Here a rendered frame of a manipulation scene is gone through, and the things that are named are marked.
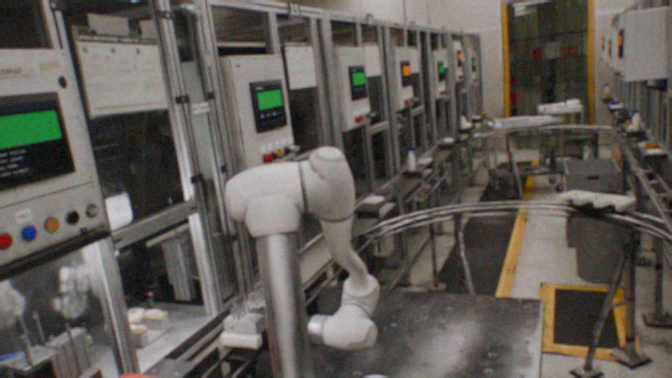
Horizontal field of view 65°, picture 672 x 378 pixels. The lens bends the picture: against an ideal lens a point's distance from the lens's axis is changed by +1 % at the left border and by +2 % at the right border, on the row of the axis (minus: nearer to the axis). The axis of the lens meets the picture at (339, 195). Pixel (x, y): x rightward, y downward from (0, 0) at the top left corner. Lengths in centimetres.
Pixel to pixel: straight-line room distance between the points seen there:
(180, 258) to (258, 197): 82
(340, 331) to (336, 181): 56
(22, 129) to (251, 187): 52
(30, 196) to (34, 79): 27
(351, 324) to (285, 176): 58
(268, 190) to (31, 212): 55
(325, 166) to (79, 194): 64
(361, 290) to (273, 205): 56
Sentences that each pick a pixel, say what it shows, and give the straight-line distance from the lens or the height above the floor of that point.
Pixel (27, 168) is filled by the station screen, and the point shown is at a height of 157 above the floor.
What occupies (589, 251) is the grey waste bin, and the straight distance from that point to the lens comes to 423.
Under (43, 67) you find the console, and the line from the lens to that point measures 147.
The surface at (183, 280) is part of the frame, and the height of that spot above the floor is 101.
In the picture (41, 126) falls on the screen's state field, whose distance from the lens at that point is 141.
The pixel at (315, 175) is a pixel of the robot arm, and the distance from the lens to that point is 129.
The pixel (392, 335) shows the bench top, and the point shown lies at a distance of 213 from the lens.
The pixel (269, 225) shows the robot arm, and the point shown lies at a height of 136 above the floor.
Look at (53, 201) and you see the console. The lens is 145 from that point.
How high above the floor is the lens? 169
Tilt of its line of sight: 13 degrees down
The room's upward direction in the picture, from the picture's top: 7 degrees counter-clockwise
